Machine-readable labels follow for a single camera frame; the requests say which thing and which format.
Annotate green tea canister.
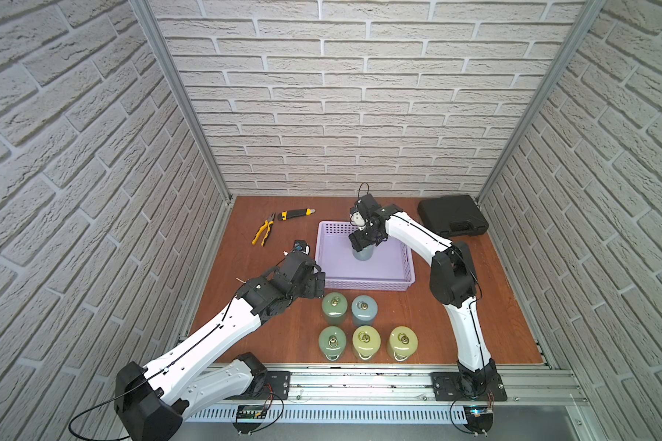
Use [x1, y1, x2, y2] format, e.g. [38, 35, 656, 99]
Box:
[322, 292, 349, 325]
[318, 325, 347, 362]

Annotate blue tea canister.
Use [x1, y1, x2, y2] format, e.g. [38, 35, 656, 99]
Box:
[351, 295, 378, 327]
[353, 245, 375, 261]

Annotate yellow-green tea canister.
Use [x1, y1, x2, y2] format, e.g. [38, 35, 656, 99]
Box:
[351, 325, 382, 361]
[387, 326, 419, 362]

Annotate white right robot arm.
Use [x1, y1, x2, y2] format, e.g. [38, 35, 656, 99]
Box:
[349, 194, 507, 401]

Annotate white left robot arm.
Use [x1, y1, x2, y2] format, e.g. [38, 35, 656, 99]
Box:
[109, 249, 325, 440]

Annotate lavender perforated plastic basket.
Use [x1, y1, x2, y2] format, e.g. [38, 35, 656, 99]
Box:
[314, 220, 416, 291]

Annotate yellow black utility knife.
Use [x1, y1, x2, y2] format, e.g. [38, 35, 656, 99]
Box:
[278, 208, 316, 222]

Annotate yellow black pliers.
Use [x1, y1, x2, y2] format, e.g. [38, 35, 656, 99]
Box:
[251, 212, 277, 246]

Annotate black plastic tool case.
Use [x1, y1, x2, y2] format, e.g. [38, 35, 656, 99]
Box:
[417, 195, 489, 238]

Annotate left controller board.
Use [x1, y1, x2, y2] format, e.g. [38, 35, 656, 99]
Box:
[233, 405, 268, 435]

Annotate controller board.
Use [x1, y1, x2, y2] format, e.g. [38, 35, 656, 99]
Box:
[463, 406, 494, 435]
[233, 405, 268, 435]

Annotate right controller board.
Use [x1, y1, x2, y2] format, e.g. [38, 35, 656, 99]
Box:
[463, 406, 494, 435]

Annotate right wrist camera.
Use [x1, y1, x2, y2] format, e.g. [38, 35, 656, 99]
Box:
[349, 193, 382, 229]

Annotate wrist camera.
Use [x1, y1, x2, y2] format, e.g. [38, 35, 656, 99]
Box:
[349, 193, 382, 229]
[292, 240, 310, 255]

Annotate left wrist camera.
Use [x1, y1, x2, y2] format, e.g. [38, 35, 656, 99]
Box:
[292, 240, 310, 255]

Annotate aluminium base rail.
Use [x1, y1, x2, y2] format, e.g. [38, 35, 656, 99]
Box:
[184, 365, 590, 431]

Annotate aluminium corner frame post right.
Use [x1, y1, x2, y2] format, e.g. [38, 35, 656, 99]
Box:
[474, 0, 607, 206]

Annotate aluminium corner frame post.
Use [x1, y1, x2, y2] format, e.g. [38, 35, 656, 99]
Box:
[131, 0, 233, 204]
[474, 0, 607, 206]

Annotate aluminium corner frame post left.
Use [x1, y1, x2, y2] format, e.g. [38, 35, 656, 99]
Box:
[131, 0, 233, 204]

